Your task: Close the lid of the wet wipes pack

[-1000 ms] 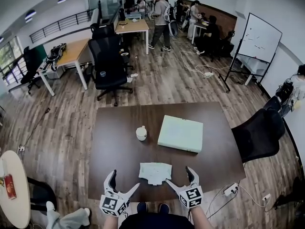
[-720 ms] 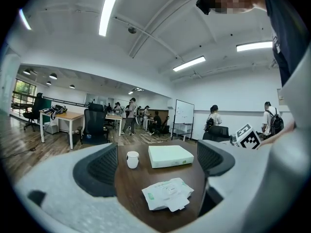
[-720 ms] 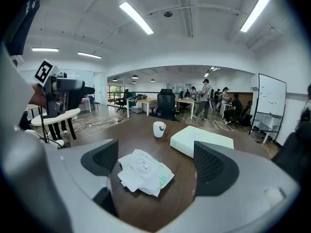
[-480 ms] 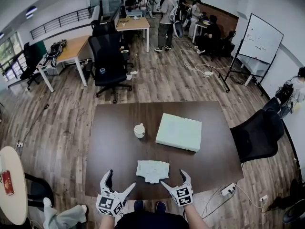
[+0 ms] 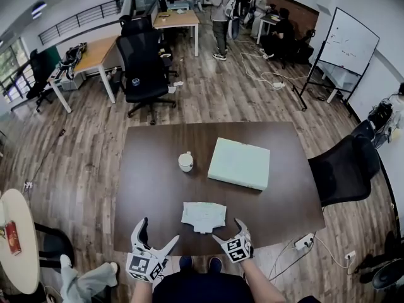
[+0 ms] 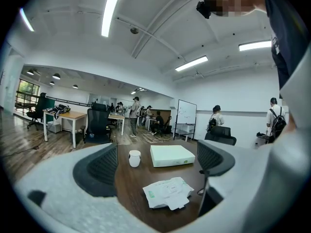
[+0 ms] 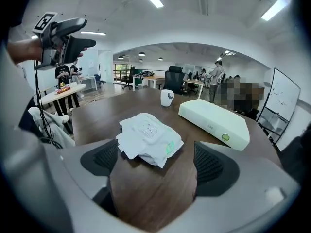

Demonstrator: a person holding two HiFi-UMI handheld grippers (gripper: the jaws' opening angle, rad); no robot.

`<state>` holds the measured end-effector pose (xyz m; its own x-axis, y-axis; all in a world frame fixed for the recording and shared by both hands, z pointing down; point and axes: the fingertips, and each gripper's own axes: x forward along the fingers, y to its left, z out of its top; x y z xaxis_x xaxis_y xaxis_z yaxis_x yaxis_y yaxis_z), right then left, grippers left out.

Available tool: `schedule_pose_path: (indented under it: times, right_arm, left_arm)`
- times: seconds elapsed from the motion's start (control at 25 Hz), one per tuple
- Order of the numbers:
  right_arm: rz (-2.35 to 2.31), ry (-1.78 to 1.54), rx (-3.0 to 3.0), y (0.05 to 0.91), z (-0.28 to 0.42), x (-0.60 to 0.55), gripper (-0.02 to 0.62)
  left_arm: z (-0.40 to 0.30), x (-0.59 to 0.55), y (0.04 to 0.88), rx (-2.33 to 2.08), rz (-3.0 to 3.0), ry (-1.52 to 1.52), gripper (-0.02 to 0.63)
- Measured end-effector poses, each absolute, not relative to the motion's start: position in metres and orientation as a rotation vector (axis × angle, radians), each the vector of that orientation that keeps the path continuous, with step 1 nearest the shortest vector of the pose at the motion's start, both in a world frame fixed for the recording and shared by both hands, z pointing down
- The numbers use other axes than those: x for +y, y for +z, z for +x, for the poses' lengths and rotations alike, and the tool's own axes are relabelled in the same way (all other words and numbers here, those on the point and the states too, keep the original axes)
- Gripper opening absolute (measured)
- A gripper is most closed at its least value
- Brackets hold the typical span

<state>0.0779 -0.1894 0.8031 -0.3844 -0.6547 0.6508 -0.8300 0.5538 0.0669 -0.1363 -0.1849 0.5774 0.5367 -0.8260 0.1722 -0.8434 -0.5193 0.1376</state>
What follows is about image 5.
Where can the black mesh office chair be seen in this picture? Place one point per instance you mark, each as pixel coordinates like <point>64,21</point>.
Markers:
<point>344,172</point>

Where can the whiteboard on black stand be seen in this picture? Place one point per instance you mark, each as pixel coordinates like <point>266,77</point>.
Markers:
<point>350,39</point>

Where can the white mug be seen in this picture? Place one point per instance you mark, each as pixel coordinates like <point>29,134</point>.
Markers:
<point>185,163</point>

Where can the black stool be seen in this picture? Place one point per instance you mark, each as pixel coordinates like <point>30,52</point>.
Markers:
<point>57,248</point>

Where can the dark green panel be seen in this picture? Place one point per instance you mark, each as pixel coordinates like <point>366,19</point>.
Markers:
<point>52,58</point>

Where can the blue tape roll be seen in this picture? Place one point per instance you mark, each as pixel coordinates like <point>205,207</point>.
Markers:
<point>136,81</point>

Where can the white paper scrap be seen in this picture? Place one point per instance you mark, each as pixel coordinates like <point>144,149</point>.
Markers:
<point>172,89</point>
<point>178,83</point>

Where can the white power strip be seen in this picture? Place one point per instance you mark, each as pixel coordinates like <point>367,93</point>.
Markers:
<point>304,241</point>
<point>278,85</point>

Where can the black dome ceiling lamp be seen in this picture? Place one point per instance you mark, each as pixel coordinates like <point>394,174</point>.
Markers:
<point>39,6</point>
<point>37,15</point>

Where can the window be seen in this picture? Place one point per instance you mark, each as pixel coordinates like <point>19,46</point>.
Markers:
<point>12,68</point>

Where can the black swivel chair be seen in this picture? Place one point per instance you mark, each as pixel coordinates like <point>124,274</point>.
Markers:
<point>39,74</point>

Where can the white bowl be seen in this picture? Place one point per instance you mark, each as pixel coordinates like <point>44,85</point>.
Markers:
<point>165,55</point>

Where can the small white socket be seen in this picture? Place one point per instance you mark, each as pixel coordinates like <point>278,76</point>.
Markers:
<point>28,185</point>

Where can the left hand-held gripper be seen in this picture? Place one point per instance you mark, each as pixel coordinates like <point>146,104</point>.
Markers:
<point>139,265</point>

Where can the white low table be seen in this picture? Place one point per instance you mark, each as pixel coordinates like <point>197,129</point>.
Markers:
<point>341,74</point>

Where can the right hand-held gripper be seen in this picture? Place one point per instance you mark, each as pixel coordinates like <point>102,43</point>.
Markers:
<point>236,249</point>

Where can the black metal railing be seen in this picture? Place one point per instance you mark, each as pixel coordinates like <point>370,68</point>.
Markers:
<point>79,17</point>

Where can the round beige table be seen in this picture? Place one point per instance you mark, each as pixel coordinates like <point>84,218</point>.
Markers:
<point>22,270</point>

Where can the white drawer cabinet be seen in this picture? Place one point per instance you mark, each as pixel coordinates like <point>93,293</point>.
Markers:
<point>72,81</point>

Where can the wooden desk with white legs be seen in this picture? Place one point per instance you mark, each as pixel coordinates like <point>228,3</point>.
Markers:
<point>98,50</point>
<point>178,19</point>

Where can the person's dark clothing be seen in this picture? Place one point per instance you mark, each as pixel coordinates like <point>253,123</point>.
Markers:
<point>202,290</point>

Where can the person's right forearm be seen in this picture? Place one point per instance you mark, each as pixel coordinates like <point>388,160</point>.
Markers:
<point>255,282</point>

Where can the person's right blue shoe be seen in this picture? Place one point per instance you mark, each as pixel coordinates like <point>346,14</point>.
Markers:
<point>215,264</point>

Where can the black harness gear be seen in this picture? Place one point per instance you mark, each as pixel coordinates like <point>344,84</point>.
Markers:
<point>73,58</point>

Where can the black floor fan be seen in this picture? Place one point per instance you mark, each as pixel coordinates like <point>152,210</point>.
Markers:
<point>388,275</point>

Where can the person's blue shoe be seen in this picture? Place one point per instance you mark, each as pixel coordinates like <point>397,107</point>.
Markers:
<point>215,264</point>
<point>186,264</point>

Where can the person's left forearm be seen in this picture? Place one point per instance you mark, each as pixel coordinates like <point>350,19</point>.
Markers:
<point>142,293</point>

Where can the pale green flat box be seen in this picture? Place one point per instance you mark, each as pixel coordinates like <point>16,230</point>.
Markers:
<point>240,164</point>

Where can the black high-back office chair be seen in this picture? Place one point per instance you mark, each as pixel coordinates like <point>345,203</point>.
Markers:
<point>143,62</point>
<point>135,25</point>

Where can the person's left blue shoe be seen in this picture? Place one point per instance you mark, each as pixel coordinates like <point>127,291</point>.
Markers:
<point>186,264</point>

